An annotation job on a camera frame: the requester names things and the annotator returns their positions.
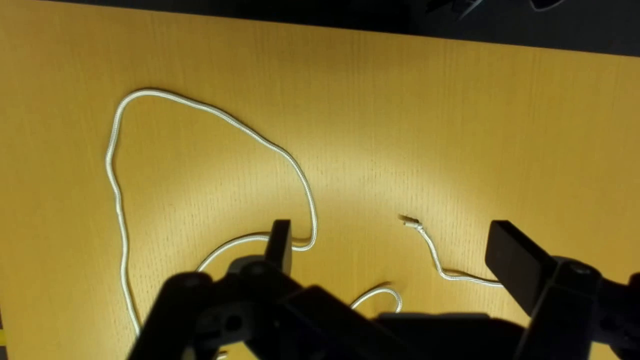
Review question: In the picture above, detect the thin white rope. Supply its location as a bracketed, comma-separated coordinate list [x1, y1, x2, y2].
[350, 212, 507, 315]

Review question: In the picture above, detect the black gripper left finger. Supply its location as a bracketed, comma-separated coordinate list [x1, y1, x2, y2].
[127, 218, 376, 360]

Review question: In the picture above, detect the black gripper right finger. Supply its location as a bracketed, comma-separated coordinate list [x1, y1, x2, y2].
[483, 218, 640, 360]

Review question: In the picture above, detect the thick white braided rope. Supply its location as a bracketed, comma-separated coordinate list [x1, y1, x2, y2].
[105, 88, 321, 338]

